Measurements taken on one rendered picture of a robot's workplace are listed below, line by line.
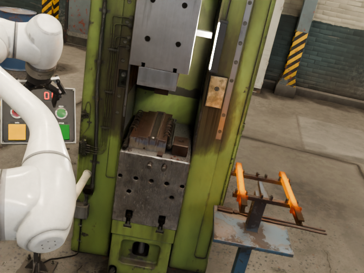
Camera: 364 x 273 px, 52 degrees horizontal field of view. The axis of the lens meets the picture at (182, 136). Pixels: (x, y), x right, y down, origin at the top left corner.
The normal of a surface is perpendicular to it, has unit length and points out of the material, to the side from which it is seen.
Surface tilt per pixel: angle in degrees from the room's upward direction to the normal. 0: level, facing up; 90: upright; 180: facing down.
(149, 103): 90
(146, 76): 90
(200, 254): 90
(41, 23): 41
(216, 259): 0
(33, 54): 122
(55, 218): 45
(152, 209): 90
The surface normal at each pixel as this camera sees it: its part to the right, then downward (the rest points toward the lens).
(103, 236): -0.05, 0.39
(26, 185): 0.44, -0.66
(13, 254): 0.17, -0.90
